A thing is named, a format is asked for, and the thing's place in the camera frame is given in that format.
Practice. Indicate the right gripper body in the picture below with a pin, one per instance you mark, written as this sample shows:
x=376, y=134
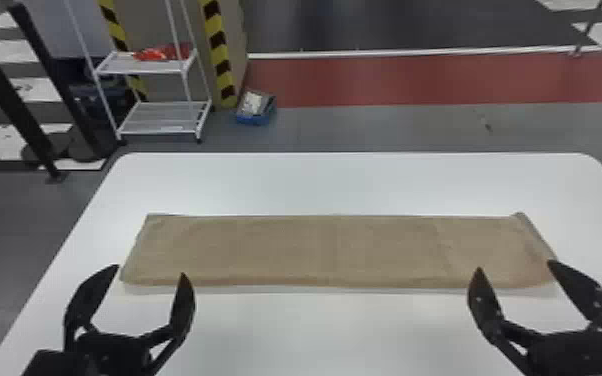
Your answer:
x=579, y=357

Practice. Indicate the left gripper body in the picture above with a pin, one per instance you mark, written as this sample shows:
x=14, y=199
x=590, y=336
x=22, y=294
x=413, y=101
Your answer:
x=112, y=354

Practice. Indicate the red snack packet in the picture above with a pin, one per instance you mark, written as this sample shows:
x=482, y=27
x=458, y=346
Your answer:
x=156, y=53

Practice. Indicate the yellow black striped post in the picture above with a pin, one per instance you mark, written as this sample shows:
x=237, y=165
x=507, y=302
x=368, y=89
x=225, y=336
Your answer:
x=219, y=52
x=120, y=36

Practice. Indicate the beige towel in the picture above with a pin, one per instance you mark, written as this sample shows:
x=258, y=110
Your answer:
x=332, y=249

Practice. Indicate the blue basket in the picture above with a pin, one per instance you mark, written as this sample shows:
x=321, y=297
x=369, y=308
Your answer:
x=255, y=109

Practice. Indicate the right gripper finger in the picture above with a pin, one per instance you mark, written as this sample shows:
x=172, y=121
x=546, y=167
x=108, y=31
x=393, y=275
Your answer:
x=484, y=307
x=592, y=299

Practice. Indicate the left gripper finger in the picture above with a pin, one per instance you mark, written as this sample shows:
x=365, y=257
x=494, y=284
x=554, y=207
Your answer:
x=183, y=310
x=83, y=304

